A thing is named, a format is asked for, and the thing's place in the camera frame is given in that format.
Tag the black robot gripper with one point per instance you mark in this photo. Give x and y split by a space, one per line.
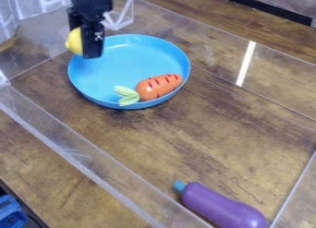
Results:
86 14

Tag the yellow toy lemon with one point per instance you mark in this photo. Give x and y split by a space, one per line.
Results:
74 42

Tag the blue round plastic tray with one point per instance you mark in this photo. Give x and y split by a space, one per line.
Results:
133 58

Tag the orange toy carrot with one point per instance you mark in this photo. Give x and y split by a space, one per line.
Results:
149 89

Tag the blue object at corner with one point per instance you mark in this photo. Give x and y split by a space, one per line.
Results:
12 216

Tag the purple toy eggplant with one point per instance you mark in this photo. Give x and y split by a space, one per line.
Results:
225 212

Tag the clear acrylic enclosure wall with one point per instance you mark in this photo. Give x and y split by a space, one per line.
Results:
94 168

